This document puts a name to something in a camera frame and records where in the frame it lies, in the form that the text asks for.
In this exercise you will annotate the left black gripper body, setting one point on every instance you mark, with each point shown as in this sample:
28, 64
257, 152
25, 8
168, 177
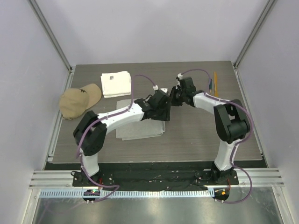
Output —
154, 116

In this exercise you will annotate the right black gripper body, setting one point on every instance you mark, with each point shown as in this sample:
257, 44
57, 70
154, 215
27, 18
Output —
183, 94

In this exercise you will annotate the grey cloth napkin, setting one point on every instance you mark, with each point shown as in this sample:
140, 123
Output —
140, 130

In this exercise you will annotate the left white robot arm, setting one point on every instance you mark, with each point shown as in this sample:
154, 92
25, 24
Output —
93, 128

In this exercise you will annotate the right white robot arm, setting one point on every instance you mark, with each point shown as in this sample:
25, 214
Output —
231, 122

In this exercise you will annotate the yellow wooden knife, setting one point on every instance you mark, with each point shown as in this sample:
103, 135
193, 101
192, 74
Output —
215, 85

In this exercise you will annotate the white folded towel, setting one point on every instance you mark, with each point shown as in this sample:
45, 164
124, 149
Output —
116, 84

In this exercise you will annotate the tan baseball cap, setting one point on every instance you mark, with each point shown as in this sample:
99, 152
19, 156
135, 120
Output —
75, 101

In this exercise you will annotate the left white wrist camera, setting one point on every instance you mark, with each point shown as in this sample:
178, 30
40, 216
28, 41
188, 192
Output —
156, 88

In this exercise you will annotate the green handled wooden spoon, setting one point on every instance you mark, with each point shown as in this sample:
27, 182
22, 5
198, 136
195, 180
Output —
210, 86

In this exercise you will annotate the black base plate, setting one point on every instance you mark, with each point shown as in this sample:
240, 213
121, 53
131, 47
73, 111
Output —
155, 176

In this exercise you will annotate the perforated cable duct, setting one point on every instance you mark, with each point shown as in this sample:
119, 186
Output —
91, 193

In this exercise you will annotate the right aluminium frame post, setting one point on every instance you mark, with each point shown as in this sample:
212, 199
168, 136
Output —
255, 30

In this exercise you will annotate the aluminium frame post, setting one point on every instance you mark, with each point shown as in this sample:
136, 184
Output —
255, 30
45, 25

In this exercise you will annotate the left aluminium frame post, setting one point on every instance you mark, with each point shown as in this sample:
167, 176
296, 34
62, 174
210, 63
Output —
45, 25

